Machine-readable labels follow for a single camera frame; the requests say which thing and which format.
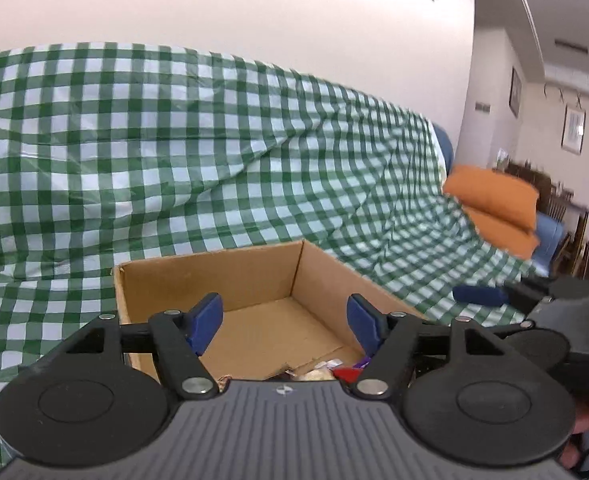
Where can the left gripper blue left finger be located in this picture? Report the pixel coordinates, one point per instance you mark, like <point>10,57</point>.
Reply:
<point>180,338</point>

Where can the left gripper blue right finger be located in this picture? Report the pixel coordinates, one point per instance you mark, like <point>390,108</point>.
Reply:
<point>389,341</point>

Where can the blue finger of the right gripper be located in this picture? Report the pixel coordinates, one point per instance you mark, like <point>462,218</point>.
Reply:
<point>486,296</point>

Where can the purple snack wrapper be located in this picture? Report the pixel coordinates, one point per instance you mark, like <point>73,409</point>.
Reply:
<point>362,363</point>

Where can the red snack packet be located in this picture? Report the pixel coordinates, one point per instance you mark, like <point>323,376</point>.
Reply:
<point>350,375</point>

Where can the wooden chairs and table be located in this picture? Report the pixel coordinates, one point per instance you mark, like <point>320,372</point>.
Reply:
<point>559,204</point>

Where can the lower orange cushion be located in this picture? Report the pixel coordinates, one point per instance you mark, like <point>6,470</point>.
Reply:
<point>503,234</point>

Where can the orange cushion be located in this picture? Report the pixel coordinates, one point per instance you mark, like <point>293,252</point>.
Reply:
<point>503,234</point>
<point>500,195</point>

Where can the brown cardboard box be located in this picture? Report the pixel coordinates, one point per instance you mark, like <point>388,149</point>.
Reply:
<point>284,305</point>

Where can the green white checkered cloth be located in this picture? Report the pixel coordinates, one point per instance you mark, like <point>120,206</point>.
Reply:
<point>116,152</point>

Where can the framed wall picture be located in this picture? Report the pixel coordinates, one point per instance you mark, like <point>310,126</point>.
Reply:
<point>573,130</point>

